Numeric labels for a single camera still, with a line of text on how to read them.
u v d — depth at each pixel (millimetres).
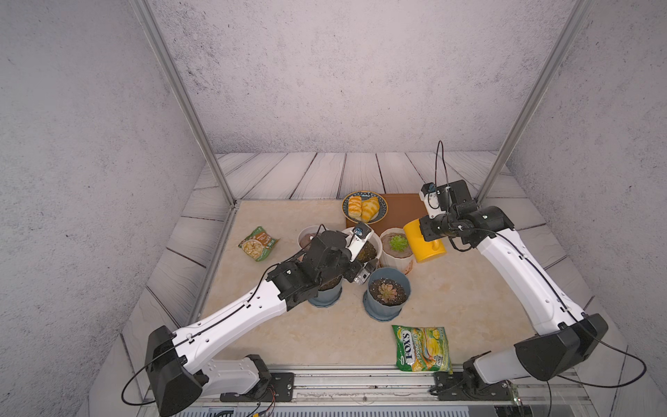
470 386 651
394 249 907
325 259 513
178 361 385
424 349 782
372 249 933
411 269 978
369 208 1109
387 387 741
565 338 385
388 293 827
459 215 546
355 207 1118
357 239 584
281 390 726
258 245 1044
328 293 794
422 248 773
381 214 1138
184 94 867
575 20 716
